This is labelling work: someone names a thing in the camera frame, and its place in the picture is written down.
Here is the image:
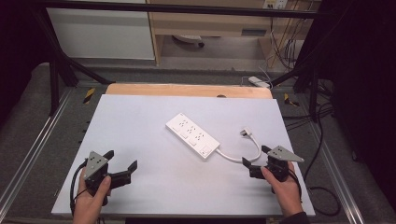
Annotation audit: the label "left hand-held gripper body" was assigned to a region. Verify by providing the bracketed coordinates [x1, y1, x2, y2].
[83, 151, 132, 196]

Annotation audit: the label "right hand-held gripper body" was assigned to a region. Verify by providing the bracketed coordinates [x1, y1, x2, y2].
[248, 145, 305, 183]

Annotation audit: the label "white power strip cable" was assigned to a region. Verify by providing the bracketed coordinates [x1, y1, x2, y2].
[216, 133, 262, 164]

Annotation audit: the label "person's right hand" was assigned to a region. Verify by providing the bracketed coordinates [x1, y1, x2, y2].
[261, 161, 304, 218]

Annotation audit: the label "person's left hand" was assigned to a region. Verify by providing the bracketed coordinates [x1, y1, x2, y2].
[73, 169, 112, 217]

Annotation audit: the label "white floor power strip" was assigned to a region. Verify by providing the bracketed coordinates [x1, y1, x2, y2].
[247, 76, 272, 90]

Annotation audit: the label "black metal stand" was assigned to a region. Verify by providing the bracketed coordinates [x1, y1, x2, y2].
[270, 57, 322, 123]
[30, 7, 117, 117]

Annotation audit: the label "wooden table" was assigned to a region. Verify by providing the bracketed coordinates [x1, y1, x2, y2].
[105, 82, 274, 100]

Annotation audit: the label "black curtain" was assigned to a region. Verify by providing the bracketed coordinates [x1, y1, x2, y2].
[0, 0, 52, 129]
[317, 0, 396, 214]

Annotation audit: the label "white cabinet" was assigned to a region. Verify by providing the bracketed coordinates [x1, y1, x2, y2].
[46, 7, 156, 61]

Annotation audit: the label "office chair base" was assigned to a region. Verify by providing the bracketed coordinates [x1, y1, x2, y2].
[172, 34, 206, 49]

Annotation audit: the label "light wooden desk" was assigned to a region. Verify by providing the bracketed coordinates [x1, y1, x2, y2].
[145, 0, 322, 66]

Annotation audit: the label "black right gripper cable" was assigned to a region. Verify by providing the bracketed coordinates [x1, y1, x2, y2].
[288, 169, 304, 203]

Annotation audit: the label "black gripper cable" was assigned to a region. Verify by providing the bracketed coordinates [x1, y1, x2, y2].
[288, 169, 304, 203]
[69, 158, 90, 217]

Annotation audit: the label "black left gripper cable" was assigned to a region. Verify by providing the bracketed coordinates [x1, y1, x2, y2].
[69, 158, 90, 217]

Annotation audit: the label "black floor cables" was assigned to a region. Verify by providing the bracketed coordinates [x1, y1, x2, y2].
[281, 78, 343, 217]

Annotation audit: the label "aluminium floor rail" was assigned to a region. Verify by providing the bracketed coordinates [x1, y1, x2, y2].
[0, 89, 73, 213]
[306, 122, 366, 224]

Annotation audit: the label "hanging cables bundle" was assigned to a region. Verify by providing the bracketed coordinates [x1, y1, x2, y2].
[268, 8, 307, 71]

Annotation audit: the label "white wall outlet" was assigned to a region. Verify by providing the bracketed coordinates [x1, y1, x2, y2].
[262, 0, 289, 10]

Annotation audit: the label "black frame crossbar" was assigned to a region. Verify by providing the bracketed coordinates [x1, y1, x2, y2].
[29, 0, 319, 20]

